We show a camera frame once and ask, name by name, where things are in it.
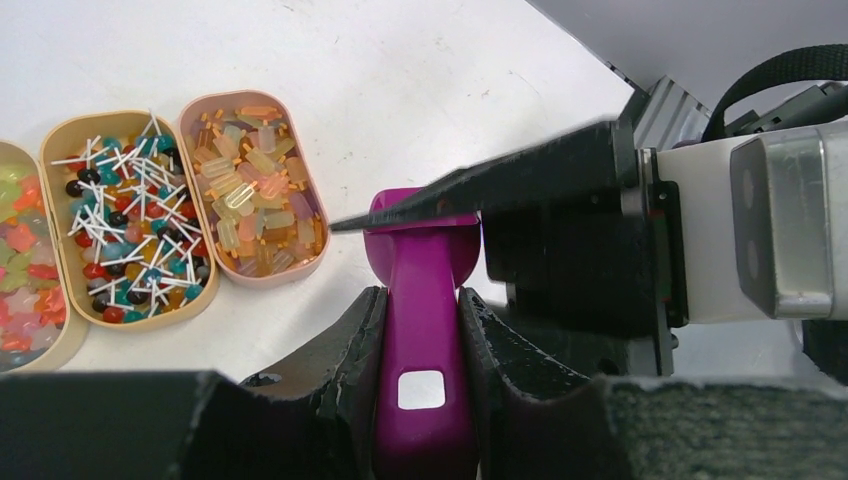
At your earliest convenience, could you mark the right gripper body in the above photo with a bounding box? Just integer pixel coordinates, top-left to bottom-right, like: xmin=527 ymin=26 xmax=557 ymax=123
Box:
xmin=481 ymin=143 xmax=688 ymax=376

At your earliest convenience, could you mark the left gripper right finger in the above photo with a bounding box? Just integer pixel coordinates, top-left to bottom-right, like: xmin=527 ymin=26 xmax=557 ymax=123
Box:
xmin=458 ymin=288 xmax=847 ymax=479

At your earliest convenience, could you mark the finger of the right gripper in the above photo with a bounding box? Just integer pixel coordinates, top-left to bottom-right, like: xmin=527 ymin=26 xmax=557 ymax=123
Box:
xmin=329 ymin=119 xmax=636 ymax=233

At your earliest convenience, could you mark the tray of gummy candies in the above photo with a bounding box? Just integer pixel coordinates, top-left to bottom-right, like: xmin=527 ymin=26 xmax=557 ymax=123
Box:
xmin=1 ymin=141 xmax=88 ymax=374

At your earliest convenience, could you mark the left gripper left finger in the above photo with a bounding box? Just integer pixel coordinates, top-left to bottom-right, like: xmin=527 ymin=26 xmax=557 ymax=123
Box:
xmin=1 ymin=286 xmax=388 ymax=479

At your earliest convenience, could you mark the tray of popsicle candies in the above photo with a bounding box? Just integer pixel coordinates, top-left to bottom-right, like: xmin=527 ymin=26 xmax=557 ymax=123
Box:
xmin=178 ymin=90 xmax=329 ymax=289

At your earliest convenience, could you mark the tray of lollipop candies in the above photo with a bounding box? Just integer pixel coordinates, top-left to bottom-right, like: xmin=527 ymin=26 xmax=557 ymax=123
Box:
xmin=39 ymin=110 xmax=219 ymax=332

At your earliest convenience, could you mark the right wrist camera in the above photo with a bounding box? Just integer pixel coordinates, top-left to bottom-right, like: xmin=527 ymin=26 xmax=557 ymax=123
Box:
xmin=657 ymin=121 xmax=847 ymax=324

